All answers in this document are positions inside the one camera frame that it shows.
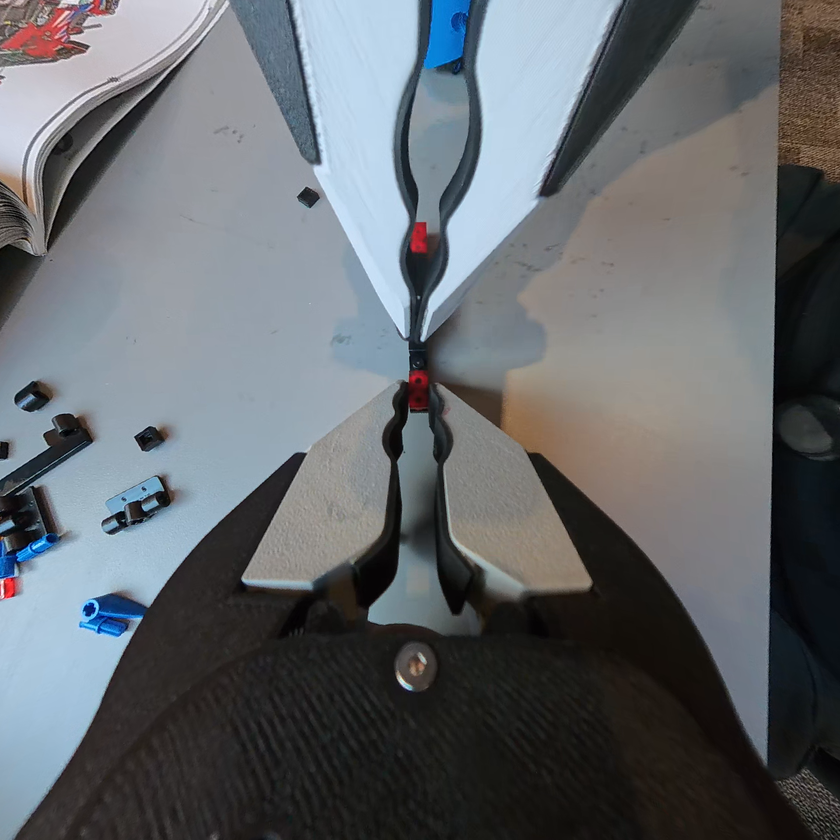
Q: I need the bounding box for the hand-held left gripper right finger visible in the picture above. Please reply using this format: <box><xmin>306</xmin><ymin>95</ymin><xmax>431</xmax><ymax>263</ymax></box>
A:
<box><xmin>430</xmin><ymin>382</ymin><xmax>595</xmax><ymax>614</ymax></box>

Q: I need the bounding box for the blue pin brick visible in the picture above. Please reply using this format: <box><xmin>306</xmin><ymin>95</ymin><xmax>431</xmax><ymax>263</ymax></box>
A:
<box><xmin>0</xmin><ymin>533</ymin><xmax>63</xmax><ymax>578</ymax></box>

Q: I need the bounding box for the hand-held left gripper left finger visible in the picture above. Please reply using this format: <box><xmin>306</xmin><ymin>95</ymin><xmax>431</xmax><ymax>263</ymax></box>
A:
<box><xmin>241</xmin><ymin>382</ymin><xmax>404</xmax><ymax>621</ymax></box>

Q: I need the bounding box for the blue connector brick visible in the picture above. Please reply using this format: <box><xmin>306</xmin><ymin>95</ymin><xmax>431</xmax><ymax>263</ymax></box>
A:
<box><xmin>79</xmin><ymin>594</ymin><xmax>148</xmax><ymax>636</ymax></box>

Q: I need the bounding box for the open instruction booklet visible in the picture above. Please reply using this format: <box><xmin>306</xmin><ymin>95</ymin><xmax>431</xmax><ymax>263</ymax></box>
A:
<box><xmin>0</xmin><ymin>0</ymin><xmax>227</xmax><ymax>257</ymax></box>

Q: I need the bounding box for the grey desk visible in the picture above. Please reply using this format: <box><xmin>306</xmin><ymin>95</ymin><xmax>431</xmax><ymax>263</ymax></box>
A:
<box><xmin>0</xmin><ymin>0</ymin><xmax>785</xmax><ymax>840</ymax></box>

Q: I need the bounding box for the black plate brick assembly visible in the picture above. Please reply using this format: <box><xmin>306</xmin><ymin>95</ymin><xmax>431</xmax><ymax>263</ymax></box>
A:
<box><xmin>0</xmin><ymin>486</ymin><xmax>60</xmax><ymax>539</ymax></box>

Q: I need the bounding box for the black hinge plate brick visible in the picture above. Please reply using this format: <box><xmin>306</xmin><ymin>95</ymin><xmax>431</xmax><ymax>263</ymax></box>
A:
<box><xmin>101</xmin><ymin>476</ymin><xmax>173</xmax><ymax>536</ymax></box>

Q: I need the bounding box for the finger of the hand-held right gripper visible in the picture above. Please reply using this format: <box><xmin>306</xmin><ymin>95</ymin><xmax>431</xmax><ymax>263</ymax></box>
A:
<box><xmin>289</xmin><ymin>0</ymin><xmax>434</xmax><ymax>339</ymax></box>
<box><xmin>416</xmin><ymin>0</ymin><xmax>624</xmax><ymax>342</ymax></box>

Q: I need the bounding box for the black and red brick strip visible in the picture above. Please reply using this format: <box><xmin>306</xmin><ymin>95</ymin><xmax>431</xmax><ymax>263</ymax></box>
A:
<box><xmin>402</xmin><ymin>222</ymin><xmax>434</xmax><ymax>414</ymax></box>

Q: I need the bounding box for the long black beam brick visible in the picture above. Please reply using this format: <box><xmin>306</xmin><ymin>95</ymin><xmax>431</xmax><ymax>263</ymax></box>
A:
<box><xmin>0</xmin><ymin>413</ymin><xmax>93</xmax><ymax>496</ymax></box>

